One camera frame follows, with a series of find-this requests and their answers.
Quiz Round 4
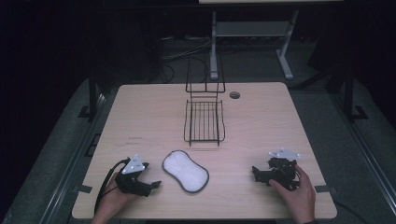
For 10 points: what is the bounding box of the grey metal stand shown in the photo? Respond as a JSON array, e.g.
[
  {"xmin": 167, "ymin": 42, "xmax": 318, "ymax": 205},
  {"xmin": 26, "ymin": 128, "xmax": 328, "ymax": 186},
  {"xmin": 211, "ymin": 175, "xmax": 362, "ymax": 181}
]
[{"xmin": 209, "ymin": 8, "xmax": 301, "ymax": 81}]

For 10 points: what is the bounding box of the black wire rack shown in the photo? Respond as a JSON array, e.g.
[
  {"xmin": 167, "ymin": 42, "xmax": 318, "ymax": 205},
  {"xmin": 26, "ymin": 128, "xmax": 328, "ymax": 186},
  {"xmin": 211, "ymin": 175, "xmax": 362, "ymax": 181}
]
[{"xmin": 183, "ymin": 53, "xmax": 226, "ymax": 147}]

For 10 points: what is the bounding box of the black cable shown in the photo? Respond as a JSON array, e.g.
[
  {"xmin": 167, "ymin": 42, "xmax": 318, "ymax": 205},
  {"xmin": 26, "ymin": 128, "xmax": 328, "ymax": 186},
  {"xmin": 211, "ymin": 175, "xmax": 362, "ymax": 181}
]
[
  {"xmin": 332, "ymin": 199, "xmax": 372, "ymax": 224},
  {"xmin": 93, "ymin": 158, "xmax": 131, "ymax": 215}
]

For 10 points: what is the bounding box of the bundle of floor cables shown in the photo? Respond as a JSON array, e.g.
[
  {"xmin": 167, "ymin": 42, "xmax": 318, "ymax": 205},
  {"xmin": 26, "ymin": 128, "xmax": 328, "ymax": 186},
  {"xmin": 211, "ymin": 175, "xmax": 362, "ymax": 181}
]
[{"xmin": 152, "ymin": 35, "xmax": 216, "ymax": 83}]

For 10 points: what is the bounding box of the person's right hand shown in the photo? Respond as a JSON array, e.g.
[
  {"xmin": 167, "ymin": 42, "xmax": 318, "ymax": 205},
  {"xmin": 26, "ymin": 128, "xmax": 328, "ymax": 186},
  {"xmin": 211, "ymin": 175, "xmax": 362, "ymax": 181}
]
[{"xmin": 268, "ymin": 164, "xmax": 317, "ymax": 224}]

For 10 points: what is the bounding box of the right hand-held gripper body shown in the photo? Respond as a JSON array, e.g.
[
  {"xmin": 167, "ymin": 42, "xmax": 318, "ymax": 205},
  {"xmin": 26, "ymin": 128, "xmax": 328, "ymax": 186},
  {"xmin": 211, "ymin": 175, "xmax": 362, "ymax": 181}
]
[{"xmin": 257, "ymin": 147, "xmax": 302, "ymax": 191}]

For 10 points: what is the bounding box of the black metal post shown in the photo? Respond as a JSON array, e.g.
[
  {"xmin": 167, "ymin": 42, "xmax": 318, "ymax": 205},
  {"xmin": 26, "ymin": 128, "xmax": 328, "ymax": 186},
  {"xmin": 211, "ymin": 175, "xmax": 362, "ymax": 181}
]
[
  {"xmin": 78, "ymin": 66, "xmax": 104, "ymax": 122},
  {"xmin": 341, "ymin": 62, "xmax": 369, "ymax": 123}
]

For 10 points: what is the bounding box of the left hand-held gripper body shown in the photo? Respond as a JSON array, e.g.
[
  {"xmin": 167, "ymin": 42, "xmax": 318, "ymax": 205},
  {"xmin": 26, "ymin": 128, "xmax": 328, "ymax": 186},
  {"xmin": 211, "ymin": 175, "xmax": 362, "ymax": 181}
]
[{"xmin": 114, "ymin": 153, "xmax": 153, "ymax": 198}]

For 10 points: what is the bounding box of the person's left hand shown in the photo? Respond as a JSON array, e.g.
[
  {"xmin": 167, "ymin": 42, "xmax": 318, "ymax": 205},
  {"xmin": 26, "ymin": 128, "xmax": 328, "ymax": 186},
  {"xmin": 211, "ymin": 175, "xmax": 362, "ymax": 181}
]
[{"xmin": 91, "ymin": 181, "xmax": 138, "ymax": 224}]

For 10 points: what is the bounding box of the white sponge with grey edge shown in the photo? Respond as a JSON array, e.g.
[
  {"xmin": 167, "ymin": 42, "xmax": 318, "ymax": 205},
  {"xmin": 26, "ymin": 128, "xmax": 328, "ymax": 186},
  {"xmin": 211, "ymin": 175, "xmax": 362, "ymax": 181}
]
[{"xmin": 161, "ymin": 149, "xmax": 210, "ymax": 194}]

